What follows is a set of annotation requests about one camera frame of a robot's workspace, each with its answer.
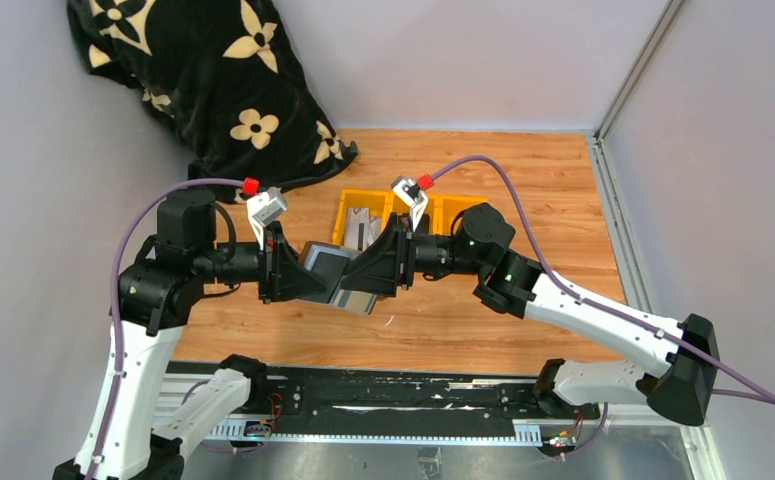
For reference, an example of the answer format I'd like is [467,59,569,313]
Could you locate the black floral blanket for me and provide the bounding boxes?
[66,0,359,204]

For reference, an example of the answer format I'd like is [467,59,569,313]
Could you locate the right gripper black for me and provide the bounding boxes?
[341,212,486,297]

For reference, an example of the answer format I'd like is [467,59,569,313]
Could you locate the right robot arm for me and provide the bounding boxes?
[340,203,719,426]

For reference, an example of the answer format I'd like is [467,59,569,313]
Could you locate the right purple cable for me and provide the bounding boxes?
[416,154,775,420]

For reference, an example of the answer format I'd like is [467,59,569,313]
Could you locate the aluminium frame post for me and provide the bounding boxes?
[594,0,688,143]

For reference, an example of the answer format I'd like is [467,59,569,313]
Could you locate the yellow bin left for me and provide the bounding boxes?
[331,189,392,251]

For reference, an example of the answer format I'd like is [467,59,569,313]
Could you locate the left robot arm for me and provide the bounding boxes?
[54,179,326,479]

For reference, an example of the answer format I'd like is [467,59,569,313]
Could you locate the purple cable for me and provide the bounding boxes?
[82,176,260,480]
[416,154,775,420]

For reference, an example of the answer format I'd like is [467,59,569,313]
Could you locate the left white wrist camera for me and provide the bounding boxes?
[246,187,288,251]

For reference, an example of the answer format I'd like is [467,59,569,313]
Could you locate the yellow bin right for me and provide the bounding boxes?
[430,194,488,235]

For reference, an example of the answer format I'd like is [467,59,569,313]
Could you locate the brown leather card holder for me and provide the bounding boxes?
[299,242,377,315]

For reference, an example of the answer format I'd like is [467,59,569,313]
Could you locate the silver cards pile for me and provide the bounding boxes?
[343,207,381,251]

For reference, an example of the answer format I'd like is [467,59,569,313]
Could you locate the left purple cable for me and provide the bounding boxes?
[82,176,260,480]

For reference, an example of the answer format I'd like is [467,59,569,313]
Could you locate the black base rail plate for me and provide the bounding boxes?
[237,366,601,441]

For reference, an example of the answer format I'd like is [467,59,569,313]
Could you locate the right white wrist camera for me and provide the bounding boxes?
[391,175,433,231]

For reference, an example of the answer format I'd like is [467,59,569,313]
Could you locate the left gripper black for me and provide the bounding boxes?
[195,221,329,304]

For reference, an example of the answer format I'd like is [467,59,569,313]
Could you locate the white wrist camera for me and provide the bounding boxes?
[391,175,433,231]
[246,187,288,251]

